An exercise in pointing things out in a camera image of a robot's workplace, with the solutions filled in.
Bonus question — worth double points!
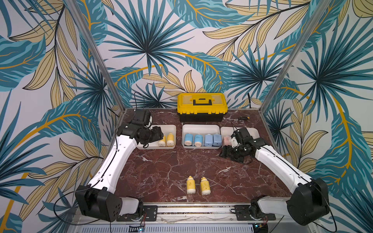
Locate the yellow pencil sharpener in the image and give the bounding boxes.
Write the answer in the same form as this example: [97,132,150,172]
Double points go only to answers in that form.
[158,135,167,147]
[186,176,196,195]
[166,133,175,147]
[200,177,211,196]

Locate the blue pencil sharpener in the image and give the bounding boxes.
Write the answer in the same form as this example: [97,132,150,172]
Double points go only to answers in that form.
[204,134,213,147]
[213,134,222,147]
[184,134,194,146]
[194,134,204,147]

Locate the blue pencil sharpener bottom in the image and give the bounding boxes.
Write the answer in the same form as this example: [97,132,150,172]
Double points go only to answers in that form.
[204,134,213,147]

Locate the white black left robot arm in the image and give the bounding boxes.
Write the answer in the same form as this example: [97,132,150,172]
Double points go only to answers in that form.
[75,109,164,222]

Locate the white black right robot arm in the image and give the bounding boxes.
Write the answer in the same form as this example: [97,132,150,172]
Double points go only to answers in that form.
[220,127,331,226]

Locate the white left storage tray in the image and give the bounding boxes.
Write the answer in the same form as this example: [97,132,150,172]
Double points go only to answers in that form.
[137,124,177,150]

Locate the white storage tray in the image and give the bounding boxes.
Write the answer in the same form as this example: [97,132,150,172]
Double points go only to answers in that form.
[220,127,259,151]
[137,124,177,150]
[182,124,221,149]

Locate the white right storage tray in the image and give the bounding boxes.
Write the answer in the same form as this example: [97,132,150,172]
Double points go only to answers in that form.
[220,127,259,151]

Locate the white middle storage tray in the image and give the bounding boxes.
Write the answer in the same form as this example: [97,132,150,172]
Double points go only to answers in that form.
[182,124,221,149]

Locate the black yellow screwdriver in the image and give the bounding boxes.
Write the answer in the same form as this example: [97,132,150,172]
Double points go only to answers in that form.
[237,116,250,120]

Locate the yellow black toolbox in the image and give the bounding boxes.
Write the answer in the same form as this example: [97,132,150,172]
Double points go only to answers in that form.
[177,93,228,122]

